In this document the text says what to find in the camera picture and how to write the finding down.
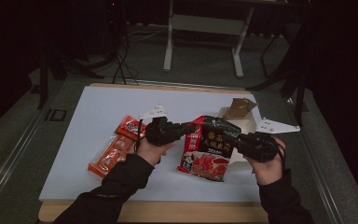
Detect white floor cable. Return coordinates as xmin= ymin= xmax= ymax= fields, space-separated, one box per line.
xmin=127 ymin=25 xmax=170 ymax=43

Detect white divided plastic container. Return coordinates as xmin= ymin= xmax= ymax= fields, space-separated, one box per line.
xmin=215 ymin=106 xmax=265 ymax=165

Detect person's right hand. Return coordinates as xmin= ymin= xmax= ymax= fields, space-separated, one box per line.
xmin=244 ymin=137 xmax=287 ymax=187

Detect white metal desk frame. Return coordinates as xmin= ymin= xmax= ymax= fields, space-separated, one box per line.
xmin=162 ymin=0 xmax=256 ymax=79

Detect person's left hand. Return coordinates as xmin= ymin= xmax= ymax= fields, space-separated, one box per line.
xmin=135 ymin=137 xmax=177 ymax=168

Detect orange clear seasoning packet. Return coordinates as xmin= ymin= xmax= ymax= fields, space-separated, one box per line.
xmin=88 ymin=114 xmax=147 ymax=178

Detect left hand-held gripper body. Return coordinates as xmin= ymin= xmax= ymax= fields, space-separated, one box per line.
xmin=138 ymin=105 xmax=187 ymax=147

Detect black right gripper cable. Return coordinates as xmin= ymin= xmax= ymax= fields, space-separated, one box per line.
xmin=275 ymin=144 xmax=288 ymax=171

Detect gold foil seasoning packet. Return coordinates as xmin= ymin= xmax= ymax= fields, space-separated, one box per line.
xmin=222 ymin=97 xmax=258 ymax=121

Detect black floor cables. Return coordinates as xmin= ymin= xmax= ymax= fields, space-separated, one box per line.
xmin=111 ymin=27 xmax=139 ymax=86

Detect black metal stand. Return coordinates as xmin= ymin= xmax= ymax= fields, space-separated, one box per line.
xmin=246 ymin=12 xmax=313 ymax=127
xmin=27 ymin=0 xmax=106 ymax=110

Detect white table mat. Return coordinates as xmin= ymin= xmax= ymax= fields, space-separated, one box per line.
xmin=38 ymin=85 xmax=265 ymax=203

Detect red and black seasoning packet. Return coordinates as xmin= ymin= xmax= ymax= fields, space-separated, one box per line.
xmin=176 ymin=115 xmax=242 ymax=183

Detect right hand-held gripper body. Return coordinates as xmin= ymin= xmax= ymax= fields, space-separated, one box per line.
xmin=237 ymin=117 xmax=301 ymax=163

